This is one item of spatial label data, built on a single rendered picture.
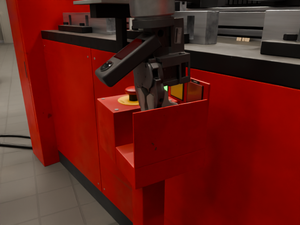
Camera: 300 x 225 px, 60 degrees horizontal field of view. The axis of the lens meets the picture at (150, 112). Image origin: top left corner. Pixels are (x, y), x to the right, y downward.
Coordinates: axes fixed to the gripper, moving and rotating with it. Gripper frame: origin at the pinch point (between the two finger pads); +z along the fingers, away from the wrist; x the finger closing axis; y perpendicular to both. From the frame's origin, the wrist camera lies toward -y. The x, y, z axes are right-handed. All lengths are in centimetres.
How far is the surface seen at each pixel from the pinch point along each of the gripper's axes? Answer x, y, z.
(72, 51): 87, 6, -4
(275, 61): -7.5, 24.8, -10.0
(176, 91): 5.3, 9.7, -3.9
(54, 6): 129, 9, -24
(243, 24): 30, 56, -13
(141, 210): 2.9, -2.7, 21.9
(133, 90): 8.3, 0.8, -5.3
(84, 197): 82, -4, 75
